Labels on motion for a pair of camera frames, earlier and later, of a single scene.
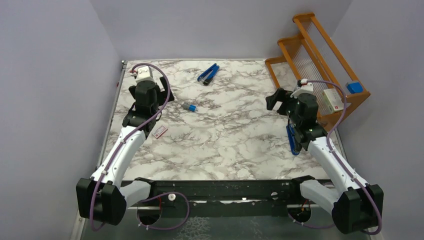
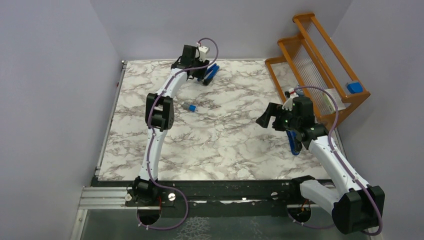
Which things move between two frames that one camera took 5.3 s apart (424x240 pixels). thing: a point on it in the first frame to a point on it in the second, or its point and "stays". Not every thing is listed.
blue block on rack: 354,87 stays
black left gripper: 163,94 to 199,74
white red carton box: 333,100 stays
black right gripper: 281,95 to 274,109
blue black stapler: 206,76 stays
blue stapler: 290,132 stays
